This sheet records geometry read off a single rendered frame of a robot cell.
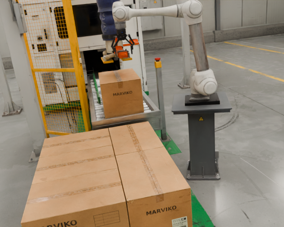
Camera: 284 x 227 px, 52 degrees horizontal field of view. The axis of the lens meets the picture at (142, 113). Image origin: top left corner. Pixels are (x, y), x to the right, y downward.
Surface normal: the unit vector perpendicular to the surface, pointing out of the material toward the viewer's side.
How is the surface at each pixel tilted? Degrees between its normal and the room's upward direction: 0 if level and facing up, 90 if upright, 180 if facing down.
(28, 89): 90
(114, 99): 90
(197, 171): 90
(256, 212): 0
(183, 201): 90
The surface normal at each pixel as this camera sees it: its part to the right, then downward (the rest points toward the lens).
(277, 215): -0.10, -0.94
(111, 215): 0.20, 0.32
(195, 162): -0.15, 0.35
